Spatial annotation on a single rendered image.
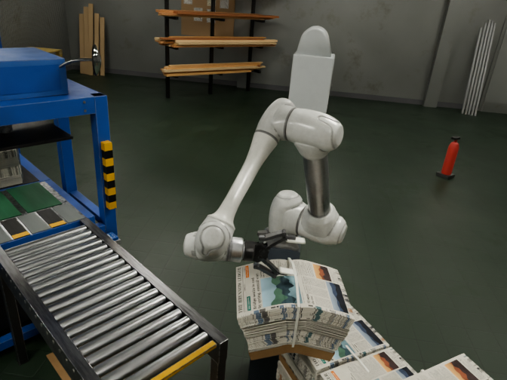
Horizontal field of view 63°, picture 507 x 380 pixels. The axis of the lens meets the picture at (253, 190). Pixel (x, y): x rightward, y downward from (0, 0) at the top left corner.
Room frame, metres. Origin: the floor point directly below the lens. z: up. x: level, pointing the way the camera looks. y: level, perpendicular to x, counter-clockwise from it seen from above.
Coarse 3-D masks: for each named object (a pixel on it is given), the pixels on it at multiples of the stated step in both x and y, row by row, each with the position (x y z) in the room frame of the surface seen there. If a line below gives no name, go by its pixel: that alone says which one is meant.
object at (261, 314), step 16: (240, 272) 1.36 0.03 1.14; (256, 272) 1.34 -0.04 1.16; (240, 288) 1.27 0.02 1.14; (256, 288) 1.25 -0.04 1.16; (272, 288) 1.24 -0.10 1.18; (240, 304) 1.18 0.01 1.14; (256, 304) 1.17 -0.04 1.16; (272, 304) 1.16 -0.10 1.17; (240, 320) 1.12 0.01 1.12; (256, 320) 1.13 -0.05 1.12; (272, 320) 1.13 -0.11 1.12; (256, 336) 1.13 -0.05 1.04; (272, 336) 1.14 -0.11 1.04
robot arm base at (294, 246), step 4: (268, 228) 1.94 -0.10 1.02; (260, 232) 1.87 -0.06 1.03; (264, 232) 1.87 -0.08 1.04; (268, 232) 1.85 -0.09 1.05; (296, 236) 1.83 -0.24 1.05; (280, 244) 1.79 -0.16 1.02; (284, 244) 1.79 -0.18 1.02; (288, 244) 1.79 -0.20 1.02; (292, 244) 1.80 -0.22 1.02; (296, 244) 1.80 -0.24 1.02; (284, 248) 1.78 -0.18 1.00; (288, 248) 1.78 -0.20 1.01; (292, 248) 1.78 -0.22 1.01; (296, 248) 1.77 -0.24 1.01
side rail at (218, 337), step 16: (80, 224) 2.23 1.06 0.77; (112, 240) 2.03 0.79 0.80; (128, 256) 1.89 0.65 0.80; (144, 272) 1.76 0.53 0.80; (160, 288) 1.64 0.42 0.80; (176, 304) 1.54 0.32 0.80; (192, 320) 1.44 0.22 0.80; (208, 336) 1.36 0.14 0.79; (224, 336) 1.36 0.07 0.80; (224, 352) 1.34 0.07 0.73
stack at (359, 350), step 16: (352, 336) 1.39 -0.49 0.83; (368, 336) 1.40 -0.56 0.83; (336, 352) 1.29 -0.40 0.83; (352, 352) 1.30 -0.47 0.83; (368, 352) 1.31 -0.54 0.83; (384, 352) 1.32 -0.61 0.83; (304, 368) 1.27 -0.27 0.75; (320, 368) 1.21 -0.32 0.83; (336, 368) 1.21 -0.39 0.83; (352, 368) 1.22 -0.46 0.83; (368, 368) 1.23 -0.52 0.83; (384, 368) 1.23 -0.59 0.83; (400, 368) 1.24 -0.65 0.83
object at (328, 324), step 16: (304, 272) 1.34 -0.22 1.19; (320, 272) 1.37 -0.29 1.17; (336, 272) 1.41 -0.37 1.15; (320, 288) 1.27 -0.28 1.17; (336, 288) 1.30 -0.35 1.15; (320, 304) 1.17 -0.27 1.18; (336, 304) 1.20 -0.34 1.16; (320, 320) 1.15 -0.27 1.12; (336, 320) 1.15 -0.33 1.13; (352, 320) 1.15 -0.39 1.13; (304, 336) 1.15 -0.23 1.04; (320, 336) 1.15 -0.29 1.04; (336, 336) 1.15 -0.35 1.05
